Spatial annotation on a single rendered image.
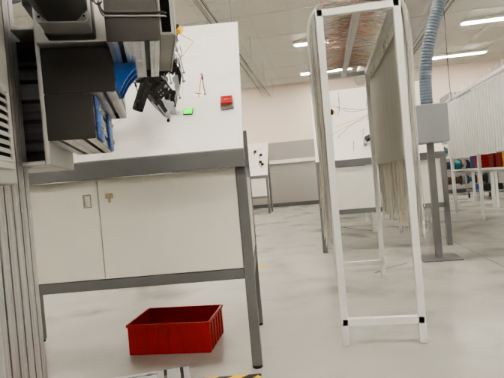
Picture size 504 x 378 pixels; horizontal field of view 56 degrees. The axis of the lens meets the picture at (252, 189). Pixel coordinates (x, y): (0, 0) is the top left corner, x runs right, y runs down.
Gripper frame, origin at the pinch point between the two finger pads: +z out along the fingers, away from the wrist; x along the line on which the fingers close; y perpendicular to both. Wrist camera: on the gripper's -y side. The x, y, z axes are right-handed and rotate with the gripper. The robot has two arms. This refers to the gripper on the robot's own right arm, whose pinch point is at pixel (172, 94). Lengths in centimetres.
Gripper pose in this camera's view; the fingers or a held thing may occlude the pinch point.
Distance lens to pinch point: 205.2
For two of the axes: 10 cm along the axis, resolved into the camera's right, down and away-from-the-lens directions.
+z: 0.6, 9.3, 3.7
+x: -10.0, 0.4, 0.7
